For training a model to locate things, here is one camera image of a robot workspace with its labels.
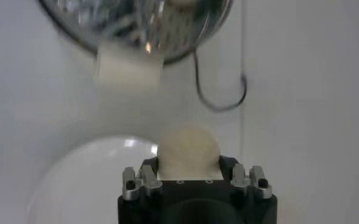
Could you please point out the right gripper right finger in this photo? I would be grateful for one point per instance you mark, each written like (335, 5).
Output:
(240, 176)

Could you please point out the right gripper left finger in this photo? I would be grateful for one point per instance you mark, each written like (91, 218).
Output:
(147, 178)

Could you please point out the white steamed baozi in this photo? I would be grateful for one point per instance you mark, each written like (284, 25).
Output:
(188, 152)

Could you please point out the perforated steel steamer basket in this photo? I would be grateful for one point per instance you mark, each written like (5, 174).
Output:
(121, 24)

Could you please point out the round white plate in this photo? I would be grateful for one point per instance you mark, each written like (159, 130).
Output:
(90, 182)

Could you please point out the cream electric cooker base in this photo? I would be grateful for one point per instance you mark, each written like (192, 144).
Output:
(127, 76)

